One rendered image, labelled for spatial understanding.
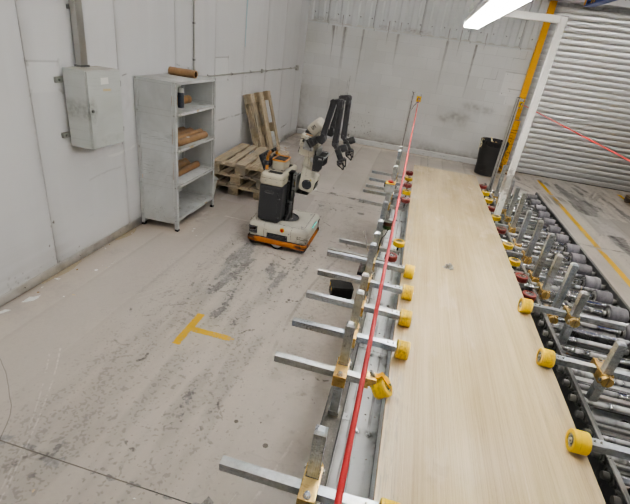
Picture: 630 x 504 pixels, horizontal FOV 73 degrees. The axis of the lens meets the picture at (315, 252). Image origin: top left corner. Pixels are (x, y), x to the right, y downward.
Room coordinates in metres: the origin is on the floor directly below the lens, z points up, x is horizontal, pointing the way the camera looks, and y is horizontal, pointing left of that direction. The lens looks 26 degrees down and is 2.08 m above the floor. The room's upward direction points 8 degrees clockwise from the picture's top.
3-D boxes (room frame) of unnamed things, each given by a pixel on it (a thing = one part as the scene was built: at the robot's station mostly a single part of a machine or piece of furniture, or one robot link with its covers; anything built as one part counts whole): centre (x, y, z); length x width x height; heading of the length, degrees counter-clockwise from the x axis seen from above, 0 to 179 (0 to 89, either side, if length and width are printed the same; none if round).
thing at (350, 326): (1.31, -0.17, 0.92); 0.04 x 0.04 x 0.48; 80
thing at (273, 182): (4.44, 0.46, 0.59); 0.55 x 0.34 x 0.83; 170
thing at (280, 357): (1.29, -0.08, 0.95); 0.36 x 0.03 x 0.03; 80
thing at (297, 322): (1.52, -0.19, 0.95); 0.50 x 0.04 x 0.04; 80
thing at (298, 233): (4.42, 0.37, 0.16); 0.67 x 0.64 x 0.25; 80
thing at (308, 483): (0.80, -0.08, 0.95); 0.14 x 0.06 x 0.05; 170
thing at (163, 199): (4.70, 1.67, 0.78); 0.90 x 0.45 x 1.55; 170
